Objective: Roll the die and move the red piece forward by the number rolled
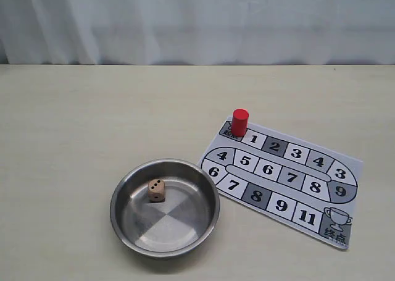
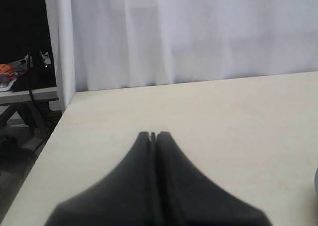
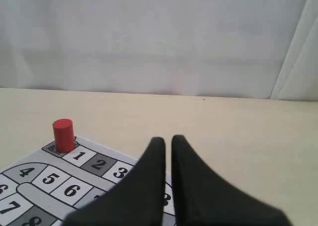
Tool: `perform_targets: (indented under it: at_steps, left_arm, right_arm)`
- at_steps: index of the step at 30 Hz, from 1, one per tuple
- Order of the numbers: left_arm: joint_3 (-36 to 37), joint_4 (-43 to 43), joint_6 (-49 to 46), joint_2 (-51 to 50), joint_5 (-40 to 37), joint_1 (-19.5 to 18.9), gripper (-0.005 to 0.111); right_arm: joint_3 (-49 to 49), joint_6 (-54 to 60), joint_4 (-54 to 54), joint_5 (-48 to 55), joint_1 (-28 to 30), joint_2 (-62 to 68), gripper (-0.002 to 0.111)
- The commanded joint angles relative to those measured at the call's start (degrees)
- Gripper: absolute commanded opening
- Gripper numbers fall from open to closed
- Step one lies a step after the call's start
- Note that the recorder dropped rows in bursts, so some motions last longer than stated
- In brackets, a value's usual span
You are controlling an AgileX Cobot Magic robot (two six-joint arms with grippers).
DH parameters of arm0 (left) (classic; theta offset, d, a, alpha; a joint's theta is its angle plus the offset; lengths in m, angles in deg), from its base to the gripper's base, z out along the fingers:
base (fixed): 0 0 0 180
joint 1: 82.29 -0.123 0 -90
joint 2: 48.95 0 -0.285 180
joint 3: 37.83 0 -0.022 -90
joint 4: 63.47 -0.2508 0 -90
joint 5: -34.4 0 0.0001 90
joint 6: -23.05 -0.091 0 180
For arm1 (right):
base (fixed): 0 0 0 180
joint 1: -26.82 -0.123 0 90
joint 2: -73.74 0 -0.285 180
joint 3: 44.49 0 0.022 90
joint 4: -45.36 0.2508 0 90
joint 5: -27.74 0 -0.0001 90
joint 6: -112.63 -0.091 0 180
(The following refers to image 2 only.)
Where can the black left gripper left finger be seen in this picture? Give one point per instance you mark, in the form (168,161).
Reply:
(122,198)

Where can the stainless steel bowl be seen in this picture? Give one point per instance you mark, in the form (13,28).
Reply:
(316,181)

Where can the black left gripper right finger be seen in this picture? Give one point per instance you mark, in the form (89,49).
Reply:
(189,198)

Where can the grey side table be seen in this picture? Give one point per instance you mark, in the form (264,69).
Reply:
(12,125)

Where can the orange basketball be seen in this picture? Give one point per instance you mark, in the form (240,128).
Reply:
(6,69)

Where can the white curtain backdrop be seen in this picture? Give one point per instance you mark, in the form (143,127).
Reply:
(107,44)

